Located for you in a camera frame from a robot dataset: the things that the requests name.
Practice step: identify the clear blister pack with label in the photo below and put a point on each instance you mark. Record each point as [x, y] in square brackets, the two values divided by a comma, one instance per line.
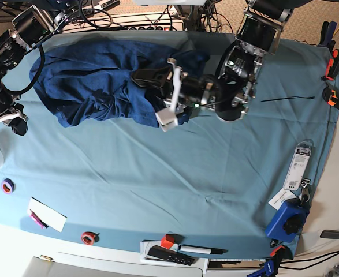
[298, 165]

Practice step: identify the black remote control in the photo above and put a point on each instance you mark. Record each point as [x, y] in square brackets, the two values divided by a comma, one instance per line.
[170, 256]

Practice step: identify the purple tape roll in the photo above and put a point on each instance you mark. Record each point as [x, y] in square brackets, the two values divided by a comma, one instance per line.
[7, 186]

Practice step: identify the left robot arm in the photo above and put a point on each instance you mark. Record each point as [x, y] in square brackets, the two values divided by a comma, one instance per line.
[229, 91]

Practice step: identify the white black marker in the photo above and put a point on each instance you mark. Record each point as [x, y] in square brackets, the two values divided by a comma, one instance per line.
[201, 250]

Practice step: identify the black phone device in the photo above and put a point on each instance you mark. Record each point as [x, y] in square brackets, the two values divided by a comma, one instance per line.
[330, 234]

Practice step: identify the blue orange bottom clamp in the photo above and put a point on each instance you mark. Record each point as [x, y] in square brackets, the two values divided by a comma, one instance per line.
[272, 264]

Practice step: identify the blue t-shirt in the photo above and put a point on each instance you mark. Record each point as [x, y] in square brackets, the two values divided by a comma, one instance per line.
[92, 80]

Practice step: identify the white notepad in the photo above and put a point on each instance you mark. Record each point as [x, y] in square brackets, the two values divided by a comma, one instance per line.
[51, 217]

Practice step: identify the red cube block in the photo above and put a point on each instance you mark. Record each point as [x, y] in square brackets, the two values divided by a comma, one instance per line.
[167, 241]

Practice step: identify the blue box with black knob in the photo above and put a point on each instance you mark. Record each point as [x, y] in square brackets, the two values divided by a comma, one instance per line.
[288, 221]

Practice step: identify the orange black clamp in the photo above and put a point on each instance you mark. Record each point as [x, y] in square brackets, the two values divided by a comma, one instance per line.
[332, 68]

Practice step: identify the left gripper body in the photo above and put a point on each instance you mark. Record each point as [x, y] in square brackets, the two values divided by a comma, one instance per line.
[196, 91]

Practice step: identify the white power strip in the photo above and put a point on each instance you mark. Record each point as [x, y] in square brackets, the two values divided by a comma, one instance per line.
[159, 21]

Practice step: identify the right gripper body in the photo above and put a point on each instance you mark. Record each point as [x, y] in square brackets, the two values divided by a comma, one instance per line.
[8, 104]

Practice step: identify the red tape roll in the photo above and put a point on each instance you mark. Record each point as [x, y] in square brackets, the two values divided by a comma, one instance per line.
[89, 238]

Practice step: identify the light blue table cloth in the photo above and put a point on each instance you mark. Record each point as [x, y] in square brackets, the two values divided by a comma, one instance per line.
[207, 180]

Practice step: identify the black zip tie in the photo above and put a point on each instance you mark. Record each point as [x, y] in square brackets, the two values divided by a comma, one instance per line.
[289, 98]

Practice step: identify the white paper tag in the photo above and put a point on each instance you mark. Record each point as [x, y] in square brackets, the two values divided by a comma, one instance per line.
[283, 195]

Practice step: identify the blue black spring clamp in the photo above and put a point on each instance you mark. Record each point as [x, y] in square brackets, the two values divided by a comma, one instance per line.
[327, 33]

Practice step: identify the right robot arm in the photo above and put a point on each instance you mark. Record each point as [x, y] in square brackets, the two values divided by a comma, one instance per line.
[31, 28]

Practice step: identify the orange black utility knife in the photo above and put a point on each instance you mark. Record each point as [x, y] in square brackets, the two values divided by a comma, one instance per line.
[331, 97]

